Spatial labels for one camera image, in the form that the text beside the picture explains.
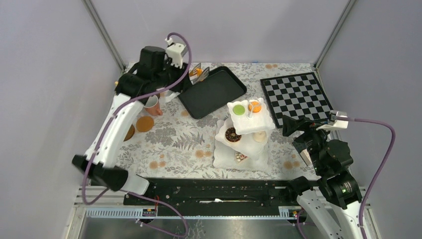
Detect large brown saucer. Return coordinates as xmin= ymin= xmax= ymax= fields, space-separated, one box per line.
xmin=124 ymin=125 xmax=135 ymax=141

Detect small tan saucer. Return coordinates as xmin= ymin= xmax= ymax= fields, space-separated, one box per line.
xmin=136 ymin=116 xmax=154 ymax=132

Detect green macaron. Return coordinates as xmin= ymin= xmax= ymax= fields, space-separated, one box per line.
xmin=232 ymin=105 xmax=246 ymax=116

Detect pink strawberry cake slice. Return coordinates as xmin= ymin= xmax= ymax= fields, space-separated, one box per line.
xmin=235 ymin=152 xmax=248 ymax=163

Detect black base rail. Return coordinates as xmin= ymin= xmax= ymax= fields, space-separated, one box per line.
xmin=123 ymin=177 xmax=333 ymax=217

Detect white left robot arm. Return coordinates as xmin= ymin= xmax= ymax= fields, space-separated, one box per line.
xmin=72 ymin=43 xmax=191 ymax=205

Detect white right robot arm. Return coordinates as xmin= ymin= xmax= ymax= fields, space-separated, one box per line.
xmin=282 ymin=111 xmax=364 ymax=239

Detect black serving tray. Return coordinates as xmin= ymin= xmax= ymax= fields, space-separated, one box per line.
xmin=178 ymin=66 xmax=247 ymax=120

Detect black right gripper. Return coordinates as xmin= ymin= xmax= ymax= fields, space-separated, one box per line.
xmin=281 ymin=114 xmax=335 ymax=173

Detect white three-tier dessert stand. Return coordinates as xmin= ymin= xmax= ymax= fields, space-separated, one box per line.
xmin=213 ymin=98 xmax=276 ymax=171

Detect silver serving tongs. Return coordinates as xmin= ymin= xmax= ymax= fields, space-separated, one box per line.
xmin=165 ymin=67 xmax=211 ymax=103

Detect cream round mousse cake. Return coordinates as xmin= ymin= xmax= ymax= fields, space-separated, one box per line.
xmin=252 ymin=131 xmax=267 ymax=142

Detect chocolate sprinkle donut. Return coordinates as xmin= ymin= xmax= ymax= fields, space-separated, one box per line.
xmin=224 ymin=127 xmax=242 ymax=143

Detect black and grey chessboard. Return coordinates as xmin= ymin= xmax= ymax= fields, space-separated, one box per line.
xmin=260 ymin=72 xmax=332 ymax=128

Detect orange fish pastry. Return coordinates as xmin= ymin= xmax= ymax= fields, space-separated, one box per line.
xmin=195 ymin=68 xmax=203 ymax=76

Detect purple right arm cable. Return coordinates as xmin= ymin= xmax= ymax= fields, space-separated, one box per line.
xmin=330 ymin=117 xmax=396 ymax=239

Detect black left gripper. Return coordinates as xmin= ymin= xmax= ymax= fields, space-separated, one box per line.
xmin=154 ymin=57 xmax=193 ymax=94

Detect orange macaron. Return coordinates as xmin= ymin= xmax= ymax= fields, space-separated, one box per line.
xmin=248 ymin=101 xmax=262 ymax=113

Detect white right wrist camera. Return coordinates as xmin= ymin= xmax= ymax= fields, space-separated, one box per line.
xmin=316 ymin=110 xmax=348 ymax=131

